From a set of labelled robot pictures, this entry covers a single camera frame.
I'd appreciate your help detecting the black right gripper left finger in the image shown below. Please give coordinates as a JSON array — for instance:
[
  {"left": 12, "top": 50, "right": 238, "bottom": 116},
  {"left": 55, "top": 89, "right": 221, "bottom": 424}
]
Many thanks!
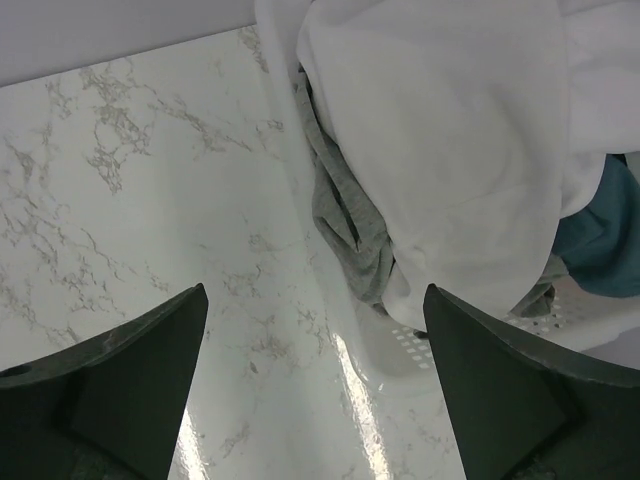
[{"left": 1, "top": 284, "right": 208, "bottom": 479}]

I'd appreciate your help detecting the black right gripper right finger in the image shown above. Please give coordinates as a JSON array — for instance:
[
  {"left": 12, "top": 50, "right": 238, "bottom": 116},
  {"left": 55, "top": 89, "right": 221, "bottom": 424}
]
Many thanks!
[{"left": 423, "top": 284, "right": 639, "bottom": 480}]

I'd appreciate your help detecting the white t-shirt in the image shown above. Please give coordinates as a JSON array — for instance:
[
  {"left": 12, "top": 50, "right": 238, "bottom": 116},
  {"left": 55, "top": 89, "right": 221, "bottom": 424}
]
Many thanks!
[{"left": 255, "top": 1, "right": 639, "bottom": 325}]

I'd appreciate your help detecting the white plastic laundry basket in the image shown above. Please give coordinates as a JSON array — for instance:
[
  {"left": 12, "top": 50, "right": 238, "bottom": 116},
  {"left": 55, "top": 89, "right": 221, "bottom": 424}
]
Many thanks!
[{"left": 270, "top": 68, "right": 639, "bottom": 397}]

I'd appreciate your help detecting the teal blue t-shirt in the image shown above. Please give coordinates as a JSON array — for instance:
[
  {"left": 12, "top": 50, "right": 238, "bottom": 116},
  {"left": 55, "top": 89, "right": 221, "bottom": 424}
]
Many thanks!
[{"left": 552, "top": 155, "right": 639, "bottom": 298}]

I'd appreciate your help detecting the grey t-shirt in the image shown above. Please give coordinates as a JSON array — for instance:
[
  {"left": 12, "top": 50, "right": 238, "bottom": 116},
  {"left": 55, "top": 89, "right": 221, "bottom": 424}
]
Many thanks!
[{"left": 295, "top": 74, "right": 562, "bottom": 325}]

